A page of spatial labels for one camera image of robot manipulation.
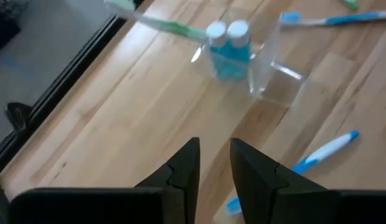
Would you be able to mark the teal toothpaste tube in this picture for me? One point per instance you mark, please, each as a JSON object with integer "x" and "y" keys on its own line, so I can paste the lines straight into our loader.
{"x": 216, "y": 31}

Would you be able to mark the blue mouthwash bottle white cap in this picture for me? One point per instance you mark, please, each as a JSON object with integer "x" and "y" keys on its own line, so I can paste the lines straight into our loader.
{"x": 238, "y": 29}

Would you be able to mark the black frame hook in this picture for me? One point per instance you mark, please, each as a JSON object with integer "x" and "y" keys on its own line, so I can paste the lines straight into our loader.
{"x": 18, "y": 116}

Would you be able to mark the blue and white toothbrush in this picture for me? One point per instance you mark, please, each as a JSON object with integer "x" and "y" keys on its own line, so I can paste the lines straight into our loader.
{"x": 330, "y": 149}
{"x": 345, "y": 19}

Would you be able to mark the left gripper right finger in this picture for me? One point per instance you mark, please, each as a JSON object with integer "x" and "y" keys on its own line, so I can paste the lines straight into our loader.
{"x": 305, "y": 205}

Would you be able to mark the black aluminium table frame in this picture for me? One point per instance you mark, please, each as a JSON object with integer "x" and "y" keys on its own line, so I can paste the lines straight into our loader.
{"x": 56, "y": 93}

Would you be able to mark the clear plastic organizer box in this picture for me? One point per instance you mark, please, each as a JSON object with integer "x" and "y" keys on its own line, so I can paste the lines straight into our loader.
{"x": 280, "y": 84}

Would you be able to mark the green and white toothbrush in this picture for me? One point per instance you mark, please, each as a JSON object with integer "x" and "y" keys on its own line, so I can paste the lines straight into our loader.
{"x": 168, "y": 26}
{"x": 351, "y": 4}

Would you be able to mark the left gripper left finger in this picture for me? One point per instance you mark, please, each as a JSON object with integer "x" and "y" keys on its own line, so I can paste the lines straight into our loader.
{"x": 102, "y": 205}

